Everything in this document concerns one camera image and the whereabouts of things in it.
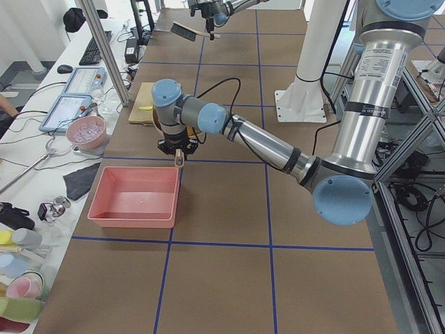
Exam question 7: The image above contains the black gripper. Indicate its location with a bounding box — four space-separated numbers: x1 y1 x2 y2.
198 1 216 40
157 131 198 160

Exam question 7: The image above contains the beige plastic dustpan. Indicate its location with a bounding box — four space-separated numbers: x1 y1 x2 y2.
153 112 207 168

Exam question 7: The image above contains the beige hand brush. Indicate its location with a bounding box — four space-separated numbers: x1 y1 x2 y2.
170 22 220 42

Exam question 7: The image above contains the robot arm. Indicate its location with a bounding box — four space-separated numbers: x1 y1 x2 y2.
152 1 440 225
188 0 268 40

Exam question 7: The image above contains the pink plastic bin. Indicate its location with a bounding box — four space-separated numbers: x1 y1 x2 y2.
88 166 179 228

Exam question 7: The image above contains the wooden cutting board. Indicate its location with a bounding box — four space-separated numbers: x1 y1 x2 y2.
128 82 154 125

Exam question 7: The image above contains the pink bowl on scale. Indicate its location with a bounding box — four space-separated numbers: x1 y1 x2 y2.
66 116 107 150

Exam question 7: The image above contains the dark grey cloth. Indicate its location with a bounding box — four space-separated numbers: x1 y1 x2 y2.
63 163 100 200

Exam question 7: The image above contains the upper blue teach pendant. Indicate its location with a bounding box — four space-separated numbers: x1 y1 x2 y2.
63 66 106 95

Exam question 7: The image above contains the blue teach pendant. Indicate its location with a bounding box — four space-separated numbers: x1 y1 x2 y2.
63 66 106 95
39 94 92 133

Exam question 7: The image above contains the lower blue teach pendant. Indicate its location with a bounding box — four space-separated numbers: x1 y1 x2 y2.
39 94 92 133

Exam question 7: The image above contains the metal rod stand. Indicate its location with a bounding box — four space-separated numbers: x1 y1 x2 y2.
0 135 70 196

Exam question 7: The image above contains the black keyboard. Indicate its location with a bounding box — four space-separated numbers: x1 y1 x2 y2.
79 37 102 66

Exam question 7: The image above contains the black computer mouse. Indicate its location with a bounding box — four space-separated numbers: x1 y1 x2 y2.
56 64 73 74

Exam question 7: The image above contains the aluminium frame post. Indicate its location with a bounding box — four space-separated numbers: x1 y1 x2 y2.
79 0 129 106

